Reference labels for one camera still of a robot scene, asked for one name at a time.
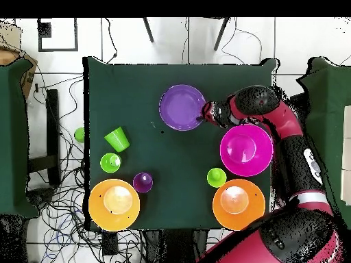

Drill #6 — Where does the purple plastic bowl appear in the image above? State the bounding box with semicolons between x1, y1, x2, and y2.
158;84;207;132

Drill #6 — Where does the green plastic cup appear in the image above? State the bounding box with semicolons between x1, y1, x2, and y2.
104;126;130;153
206;167;228;188
99;152;122;174

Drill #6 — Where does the small green plastic bowl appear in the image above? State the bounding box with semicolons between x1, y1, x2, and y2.
74;127;85;144

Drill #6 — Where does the large orange plastic bowl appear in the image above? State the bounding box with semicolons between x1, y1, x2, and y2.
88;178;141;233
212;179;266;231

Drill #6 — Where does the large pink plastic bowl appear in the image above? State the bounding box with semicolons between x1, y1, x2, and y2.
219;123;274;177

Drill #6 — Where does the black tripod leg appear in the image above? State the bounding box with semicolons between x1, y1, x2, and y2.
213;17;232;52
142;17;155;44

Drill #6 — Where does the black stand bar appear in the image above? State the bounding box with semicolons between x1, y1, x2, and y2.
271;153;282;192
27;88;62;187

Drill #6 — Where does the dark green table cloth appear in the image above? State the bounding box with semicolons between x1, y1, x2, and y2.
82;56;280;231

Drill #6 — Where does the black equipment box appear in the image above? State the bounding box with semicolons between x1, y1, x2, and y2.
289;92;309;121

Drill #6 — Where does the purple plastic cup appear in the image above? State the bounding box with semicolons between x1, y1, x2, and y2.
132;172;154;194

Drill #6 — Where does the green side table cloth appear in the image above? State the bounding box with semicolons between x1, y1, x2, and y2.
295;56;351;229
0;58;40;220

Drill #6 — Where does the black floor power box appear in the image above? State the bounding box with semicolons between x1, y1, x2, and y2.
101;231;119;255

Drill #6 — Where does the brown cardboard box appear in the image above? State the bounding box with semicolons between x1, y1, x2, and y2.
0;21;38;99

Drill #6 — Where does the thin black cable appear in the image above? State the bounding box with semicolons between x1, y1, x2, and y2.
103;17;119;64
220;17;263;66

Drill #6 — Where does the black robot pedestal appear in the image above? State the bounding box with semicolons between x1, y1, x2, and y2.
142;229;209;263

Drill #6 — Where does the tangle of floor cables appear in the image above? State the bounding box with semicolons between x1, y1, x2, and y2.
25;73;94;263

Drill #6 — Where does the black square floor frame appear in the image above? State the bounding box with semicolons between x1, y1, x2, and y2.
37;17;79;53

